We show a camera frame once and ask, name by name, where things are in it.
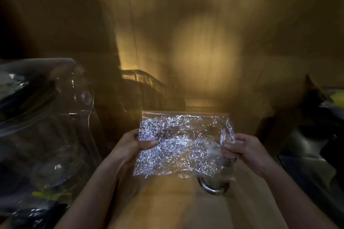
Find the person's left hand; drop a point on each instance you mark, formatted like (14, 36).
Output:
(126, 145)

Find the person's right hand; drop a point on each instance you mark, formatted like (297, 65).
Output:
(251, 153)

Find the person's left thumb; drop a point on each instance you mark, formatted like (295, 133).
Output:
(147, 144)

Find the person's right thumb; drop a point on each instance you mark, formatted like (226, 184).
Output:
(234, 146)

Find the crinkled silver foil sheet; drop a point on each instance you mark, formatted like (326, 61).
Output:
(184, 144)

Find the person's left forearm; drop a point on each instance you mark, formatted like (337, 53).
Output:
(88, 196)

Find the person's right forearm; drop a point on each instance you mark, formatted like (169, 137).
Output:
(295, 199)

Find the dark plastic crate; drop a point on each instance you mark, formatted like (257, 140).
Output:
(149, 90)

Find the large clear plastic container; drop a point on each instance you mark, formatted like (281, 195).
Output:
(44, 129)

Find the yellow object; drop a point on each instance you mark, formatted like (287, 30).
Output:
(338, 97)

